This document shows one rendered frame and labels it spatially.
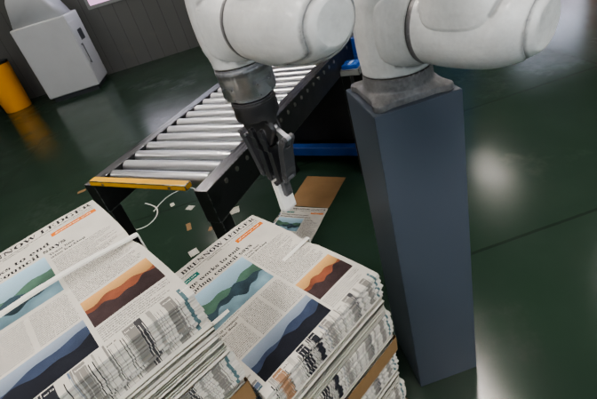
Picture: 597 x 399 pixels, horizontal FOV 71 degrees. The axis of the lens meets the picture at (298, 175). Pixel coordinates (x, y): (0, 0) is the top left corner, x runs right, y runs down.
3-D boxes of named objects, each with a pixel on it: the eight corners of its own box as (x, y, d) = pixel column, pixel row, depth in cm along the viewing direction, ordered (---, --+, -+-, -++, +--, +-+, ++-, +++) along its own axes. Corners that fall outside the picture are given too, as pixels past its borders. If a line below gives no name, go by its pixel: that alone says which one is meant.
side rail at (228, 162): (221, 223, 126) (207, 191, 120) (208, 222, 128) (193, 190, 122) (354, 59, 222) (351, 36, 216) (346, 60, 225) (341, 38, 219)
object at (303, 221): (303, 256, 205) (303, 255, 205) (255, 250, 219) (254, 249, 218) (329, 210, 232) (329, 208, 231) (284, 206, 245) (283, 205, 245)
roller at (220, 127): (265, 138, 154) (258, 131, 150) (170, 139, 176) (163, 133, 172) (268, 126, 156) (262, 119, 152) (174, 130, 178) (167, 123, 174)
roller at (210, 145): (249, 138, 145) (251, 152, 146) (151, 140, 167) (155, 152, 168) (241, 142, 141) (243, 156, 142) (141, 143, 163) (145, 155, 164)
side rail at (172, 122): (109, 212, 149) (92, 185, 143) (99, 211, 152) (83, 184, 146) (274, 68, 246) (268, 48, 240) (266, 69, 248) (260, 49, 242)
